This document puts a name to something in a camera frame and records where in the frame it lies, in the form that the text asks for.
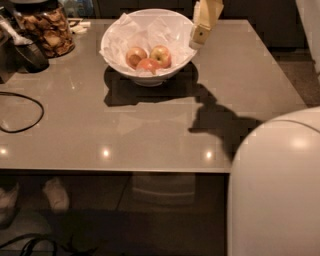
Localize right red-yellow apple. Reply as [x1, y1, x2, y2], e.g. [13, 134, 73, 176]
[150, 45, 171, 68]

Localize white shoe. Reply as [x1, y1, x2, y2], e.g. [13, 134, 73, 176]
[42, 178, 70, 212]
[0, 184, 19, 228]

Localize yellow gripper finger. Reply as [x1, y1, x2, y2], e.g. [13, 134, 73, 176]
[189, 0, 224, 50]

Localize white spoon handle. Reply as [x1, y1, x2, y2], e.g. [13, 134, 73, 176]
[0, 15, 33, 46]

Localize white ceramic bowl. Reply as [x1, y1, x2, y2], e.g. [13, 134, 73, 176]
[99, 8, 200, 88]

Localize small white items behind jar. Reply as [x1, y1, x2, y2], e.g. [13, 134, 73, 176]
[69, 20, 91, 34]

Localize black round scoop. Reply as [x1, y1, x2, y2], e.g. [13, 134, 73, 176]
[15, 43, 49, 73]

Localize white shoe right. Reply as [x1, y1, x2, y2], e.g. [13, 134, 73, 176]
[42, 178, 70, 212]

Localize left red-yellow apple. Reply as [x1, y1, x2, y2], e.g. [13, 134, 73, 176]
[126, 47, 147, 69]

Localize white shoe left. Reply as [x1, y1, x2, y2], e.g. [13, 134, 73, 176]
[0, 184, 19, 228]

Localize glass jar of dried chips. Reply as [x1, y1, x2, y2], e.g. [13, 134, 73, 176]
[11, 0, 75, 58]

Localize red-yellow apple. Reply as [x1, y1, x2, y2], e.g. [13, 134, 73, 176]
[150, 45, 171, 68]
[126, 47, 147, 69]

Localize dark appliance at left edge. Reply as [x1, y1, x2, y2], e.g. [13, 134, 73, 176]
[0, 6, 21, 84]

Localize front red apple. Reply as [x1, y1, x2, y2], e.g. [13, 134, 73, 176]
[136, 58, 161, 75]

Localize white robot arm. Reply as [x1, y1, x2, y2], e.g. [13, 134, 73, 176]
[191, 42, 320, 256]

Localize black cable on table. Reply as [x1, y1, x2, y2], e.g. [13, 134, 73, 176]
[0, 91, 45, 135]

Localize black cables on floor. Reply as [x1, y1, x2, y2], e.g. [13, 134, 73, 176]
[0, 229, 94, 256]

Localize white paper bowl liner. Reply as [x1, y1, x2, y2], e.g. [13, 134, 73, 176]
[98, 13, 198, 77]

